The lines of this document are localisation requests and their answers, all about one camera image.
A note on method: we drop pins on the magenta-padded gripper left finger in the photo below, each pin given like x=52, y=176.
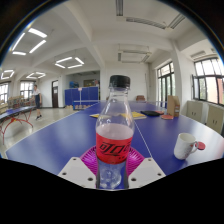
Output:
x=78, y=171

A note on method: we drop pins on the wide white cabinet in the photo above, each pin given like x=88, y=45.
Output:
x=216, y=118

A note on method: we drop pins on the clear red-labelled drink bottle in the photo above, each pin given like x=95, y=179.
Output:
x=114, y=148

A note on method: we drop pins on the blue folding partition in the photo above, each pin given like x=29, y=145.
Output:
x=83, y=96

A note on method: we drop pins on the person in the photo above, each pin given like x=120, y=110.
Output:
x=37, y=100

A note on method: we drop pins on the dark brown door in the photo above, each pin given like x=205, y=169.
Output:
x=55, y=95

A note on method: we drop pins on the narrow white cabinet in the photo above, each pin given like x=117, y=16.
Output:
x=195, y=111

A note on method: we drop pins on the brown cardboard box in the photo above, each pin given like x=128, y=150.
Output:
x=173, y=106

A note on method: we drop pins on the ceiling air conditioner unit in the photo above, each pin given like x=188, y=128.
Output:
x=133, y=56

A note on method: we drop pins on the white mug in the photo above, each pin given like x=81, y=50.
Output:
x=183, y=146

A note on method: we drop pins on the tall black-framed window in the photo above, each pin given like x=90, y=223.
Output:
x=165, y=81

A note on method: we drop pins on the group of ceiling lights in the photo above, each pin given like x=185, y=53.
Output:
x=37, y=32

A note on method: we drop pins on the brown chair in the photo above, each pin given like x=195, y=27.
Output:
x=140, y=98

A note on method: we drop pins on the wide black-framed window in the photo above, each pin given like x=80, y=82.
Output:
x=211, y=81

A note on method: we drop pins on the blue table with red legs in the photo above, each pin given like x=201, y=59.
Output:
x=15, y=112

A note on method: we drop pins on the black flat case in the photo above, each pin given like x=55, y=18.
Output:
x=150, y=113

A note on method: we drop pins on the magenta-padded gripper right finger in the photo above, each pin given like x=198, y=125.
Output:
x=146, y=171

